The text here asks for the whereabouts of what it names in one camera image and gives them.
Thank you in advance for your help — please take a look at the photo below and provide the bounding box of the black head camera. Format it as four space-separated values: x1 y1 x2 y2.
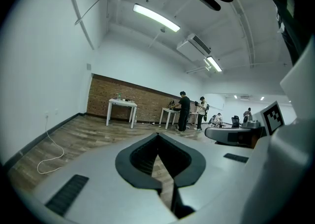
196 0 221 11

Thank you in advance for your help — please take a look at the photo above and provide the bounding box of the grey wall cable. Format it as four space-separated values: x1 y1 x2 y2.
74 0 107 26

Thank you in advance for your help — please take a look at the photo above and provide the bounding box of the white ceiling air conditioner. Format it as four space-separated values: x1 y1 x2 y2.
176 33 212 63

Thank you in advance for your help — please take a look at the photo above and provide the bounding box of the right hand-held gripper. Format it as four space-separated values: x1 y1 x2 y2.
204 100 286 149

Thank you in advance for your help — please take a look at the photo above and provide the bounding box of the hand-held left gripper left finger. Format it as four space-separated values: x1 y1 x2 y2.
26 132 179 224

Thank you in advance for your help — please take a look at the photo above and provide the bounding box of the white table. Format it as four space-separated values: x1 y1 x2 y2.
106 98 138 129
158 107 184 130

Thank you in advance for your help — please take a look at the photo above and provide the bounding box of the long ceiling light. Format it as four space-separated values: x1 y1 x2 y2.
133 3 181 33
205 56 223 73

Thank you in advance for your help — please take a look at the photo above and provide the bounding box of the white floor cable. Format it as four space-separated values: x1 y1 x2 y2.
36 115 65 175

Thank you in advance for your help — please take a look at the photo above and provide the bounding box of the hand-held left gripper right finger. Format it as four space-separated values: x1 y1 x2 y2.
157 132 255 224

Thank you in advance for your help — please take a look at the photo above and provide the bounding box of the person's black shirt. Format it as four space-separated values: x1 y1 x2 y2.
260 0 315 65

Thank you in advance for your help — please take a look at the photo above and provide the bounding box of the white wall conduit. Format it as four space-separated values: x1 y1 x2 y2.
64 0 95 51

